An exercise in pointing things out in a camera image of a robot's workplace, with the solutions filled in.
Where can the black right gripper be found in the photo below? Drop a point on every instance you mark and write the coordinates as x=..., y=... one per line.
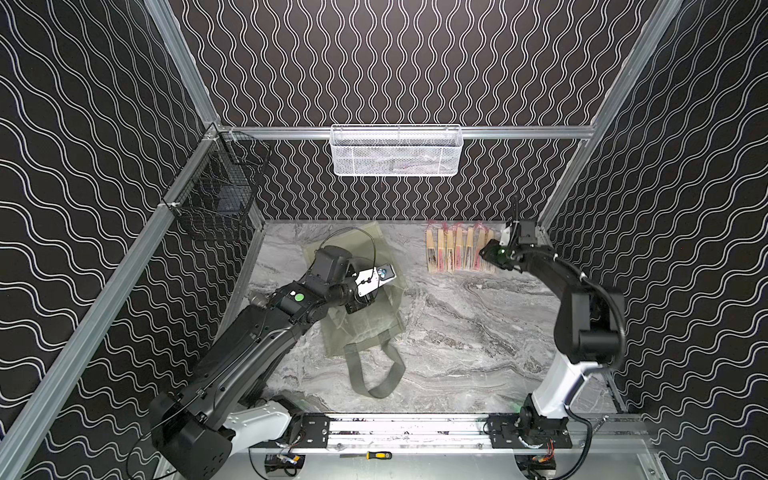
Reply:
x=514, y=241

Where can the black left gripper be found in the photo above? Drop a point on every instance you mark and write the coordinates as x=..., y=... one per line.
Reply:
x=365, y=298

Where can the olive green tote bag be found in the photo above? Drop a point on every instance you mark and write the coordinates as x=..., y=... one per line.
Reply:
x=348, y=335

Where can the folding fan with pink paper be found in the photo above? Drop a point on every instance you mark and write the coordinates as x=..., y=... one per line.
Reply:
x=440, y=243

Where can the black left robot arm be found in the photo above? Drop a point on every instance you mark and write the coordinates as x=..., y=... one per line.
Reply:
x=192, y=428

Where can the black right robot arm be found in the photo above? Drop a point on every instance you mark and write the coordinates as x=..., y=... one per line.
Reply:
x=589, y=333

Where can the horizontal aluminium back bar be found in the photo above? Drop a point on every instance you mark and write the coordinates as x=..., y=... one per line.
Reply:
x=412, y=131

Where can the left aluminium side bar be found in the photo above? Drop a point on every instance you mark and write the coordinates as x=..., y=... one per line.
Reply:
x=31, y=426

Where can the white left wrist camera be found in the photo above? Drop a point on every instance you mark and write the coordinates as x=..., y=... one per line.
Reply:
x=369, y=281

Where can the white wire mesh basket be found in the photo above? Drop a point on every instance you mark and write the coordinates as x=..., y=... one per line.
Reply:
x=396, y=157

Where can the yellow handled screwdriver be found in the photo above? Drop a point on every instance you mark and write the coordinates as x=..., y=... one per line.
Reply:
x=377, y=455

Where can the black wire mesh basket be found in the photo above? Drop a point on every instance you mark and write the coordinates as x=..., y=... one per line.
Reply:
x=219, y=203

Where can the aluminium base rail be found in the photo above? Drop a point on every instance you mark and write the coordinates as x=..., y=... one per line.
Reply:
x=454, y=433

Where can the right aluminium frame post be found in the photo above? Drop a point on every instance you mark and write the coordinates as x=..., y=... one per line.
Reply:
x=645, y=45

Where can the aluminium corner frame post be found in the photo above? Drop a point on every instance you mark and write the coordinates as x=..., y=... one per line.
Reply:
x=178, y=50

